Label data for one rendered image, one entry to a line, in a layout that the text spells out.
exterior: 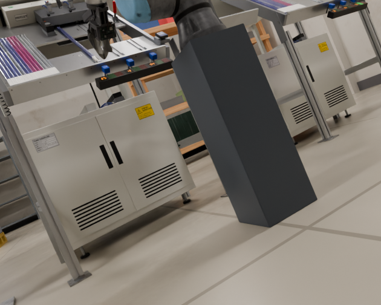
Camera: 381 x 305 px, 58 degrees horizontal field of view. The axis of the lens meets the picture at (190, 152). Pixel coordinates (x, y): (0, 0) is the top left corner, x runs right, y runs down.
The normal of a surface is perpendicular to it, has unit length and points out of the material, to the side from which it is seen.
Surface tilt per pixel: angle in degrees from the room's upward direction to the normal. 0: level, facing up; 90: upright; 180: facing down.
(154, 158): 90
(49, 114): 90
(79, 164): 90
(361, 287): 0
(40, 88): 133
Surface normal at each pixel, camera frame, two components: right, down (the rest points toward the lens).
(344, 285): -0.40, -0.92
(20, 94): 0.58, 0.52
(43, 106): 0.33, -0.11
